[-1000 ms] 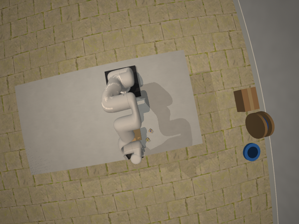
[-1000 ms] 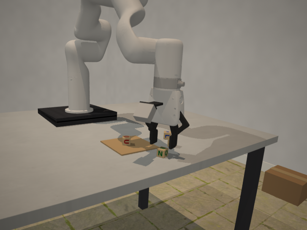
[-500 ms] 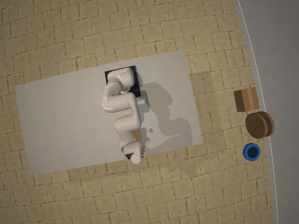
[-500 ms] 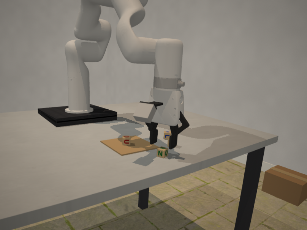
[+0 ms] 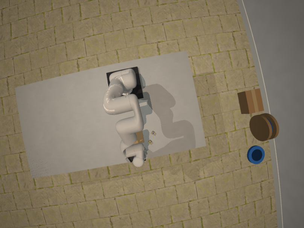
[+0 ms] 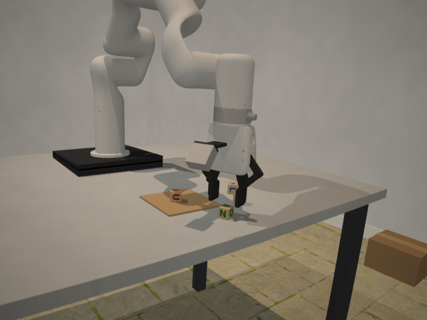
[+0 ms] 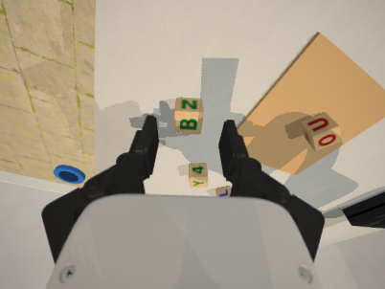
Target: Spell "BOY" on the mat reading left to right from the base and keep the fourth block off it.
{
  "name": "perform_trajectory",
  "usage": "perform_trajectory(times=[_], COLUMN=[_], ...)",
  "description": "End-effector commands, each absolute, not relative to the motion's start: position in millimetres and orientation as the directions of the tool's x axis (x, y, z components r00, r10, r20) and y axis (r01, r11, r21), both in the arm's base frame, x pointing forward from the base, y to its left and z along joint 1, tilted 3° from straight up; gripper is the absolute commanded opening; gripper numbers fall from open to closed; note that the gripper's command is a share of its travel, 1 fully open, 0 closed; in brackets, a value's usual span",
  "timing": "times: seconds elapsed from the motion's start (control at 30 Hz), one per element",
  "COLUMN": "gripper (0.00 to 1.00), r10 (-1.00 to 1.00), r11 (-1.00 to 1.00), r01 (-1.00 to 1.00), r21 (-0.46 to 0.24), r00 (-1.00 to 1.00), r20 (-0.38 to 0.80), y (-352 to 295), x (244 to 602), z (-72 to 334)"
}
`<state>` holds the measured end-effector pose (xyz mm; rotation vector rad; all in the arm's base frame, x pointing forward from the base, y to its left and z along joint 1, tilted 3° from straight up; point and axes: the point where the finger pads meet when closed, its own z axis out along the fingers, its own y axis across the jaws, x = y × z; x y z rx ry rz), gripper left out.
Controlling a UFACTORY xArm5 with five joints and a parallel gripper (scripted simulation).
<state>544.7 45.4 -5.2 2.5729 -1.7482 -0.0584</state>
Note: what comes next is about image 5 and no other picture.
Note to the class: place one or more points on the brown flat mat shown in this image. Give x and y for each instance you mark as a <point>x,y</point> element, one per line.
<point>140,138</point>

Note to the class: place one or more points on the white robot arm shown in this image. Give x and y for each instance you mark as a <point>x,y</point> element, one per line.
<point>122,83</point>

